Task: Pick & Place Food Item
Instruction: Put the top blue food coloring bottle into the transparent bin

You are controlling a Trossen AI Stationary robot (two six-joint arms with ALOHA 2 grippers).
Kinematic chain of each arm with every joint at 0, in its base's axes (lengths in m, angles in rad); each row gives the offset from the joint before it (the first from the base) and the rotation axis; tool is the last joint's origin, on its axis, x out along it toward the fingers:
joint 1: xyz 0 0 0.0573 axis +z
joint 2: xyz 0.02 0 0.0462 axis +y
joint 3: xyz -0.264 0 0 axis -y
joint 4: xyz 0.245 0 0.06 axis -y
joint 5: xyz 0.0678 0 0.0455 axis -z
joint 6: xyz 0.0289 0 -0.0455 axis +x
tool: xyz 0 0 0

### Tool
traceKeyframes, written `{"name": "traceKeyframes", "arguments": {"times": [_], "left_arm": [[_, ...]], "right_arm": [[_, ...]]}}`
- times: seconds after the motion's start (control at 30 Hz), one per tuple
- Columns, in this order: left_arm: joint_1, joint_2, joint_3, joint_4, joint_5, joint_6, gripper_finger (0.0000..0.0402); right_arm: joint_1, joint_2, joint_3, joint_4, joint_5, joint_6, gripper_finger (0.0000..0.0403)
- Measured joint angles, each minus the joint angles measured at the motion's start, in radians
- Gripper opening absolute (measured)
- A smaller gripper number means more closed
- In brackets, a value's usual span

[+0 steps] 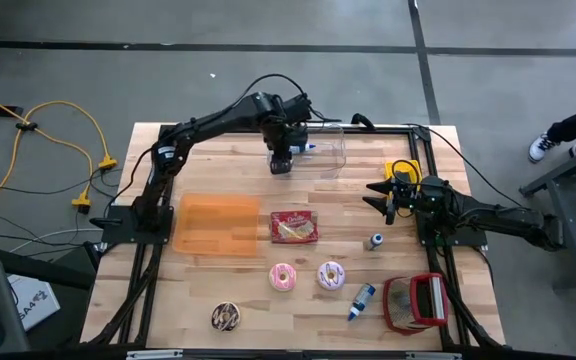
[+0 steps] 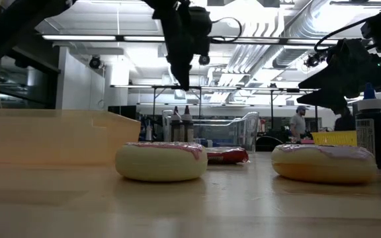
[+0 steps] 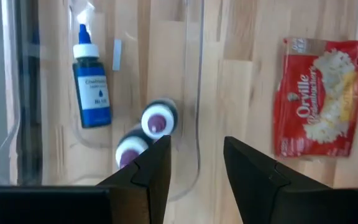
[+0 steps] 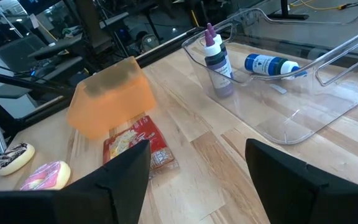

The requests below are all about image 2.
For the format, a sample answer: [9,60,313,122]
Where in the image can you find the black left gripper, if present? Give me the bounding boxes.
[144,0,193,91]

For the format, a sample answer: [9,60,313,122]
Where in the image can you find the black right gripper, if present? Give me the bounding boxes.
[296,38,381,116]

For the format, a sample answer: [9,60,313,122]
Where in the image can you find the lilac frosted toy donut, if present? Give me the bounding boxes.
[271,143,379,185]

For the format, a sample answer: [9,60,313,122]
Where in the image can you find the red snack packet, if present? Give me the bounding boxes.
[205,146,250,165]

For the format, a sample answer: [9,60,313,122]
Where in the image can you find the pink frosted toy donut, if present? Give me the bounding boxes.
[114,141,208,183]

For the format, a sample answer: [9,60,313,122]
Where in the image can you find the black office chair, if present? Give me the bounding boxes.
[255,135,279,152]

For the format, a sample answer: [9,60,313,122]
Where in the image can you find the person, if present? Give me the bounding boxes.
[289,104,308,143]
[334,106,357,132]

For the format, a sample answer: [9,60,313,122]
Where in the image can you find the yellow plastic basket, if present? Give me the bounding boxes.
[311,130,381,160]

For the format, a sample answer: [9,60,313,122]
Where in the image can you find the clear plastic bin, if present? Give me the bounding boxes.
[162,109,260,153]

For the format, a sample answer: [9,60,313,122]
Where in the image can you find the long ceiling light strip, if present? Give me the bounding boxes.
[41,34,340,44]

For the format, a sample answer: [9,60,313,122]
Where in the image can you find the orange translucent plastic bin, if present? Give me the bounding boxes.
[0,108,142,168]

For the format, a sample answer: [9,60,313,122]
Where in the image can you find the dark glass partition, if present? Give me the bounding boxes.
[0,46,61,110]

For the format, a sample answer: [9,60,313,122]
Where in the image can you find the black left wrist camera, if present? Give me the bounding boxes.
[190,6,213,56]

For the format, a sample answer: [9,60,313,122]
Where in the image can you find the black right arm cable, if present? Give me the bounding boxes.
[314,15,381,54]

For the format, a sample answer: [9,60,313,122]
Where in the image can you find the black background rig frame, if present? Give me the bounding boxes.
[110,84,320,133]

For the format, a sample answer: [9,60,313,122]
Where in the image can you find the silver ventilation duct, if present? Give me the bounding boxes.
[225,0,314,77]

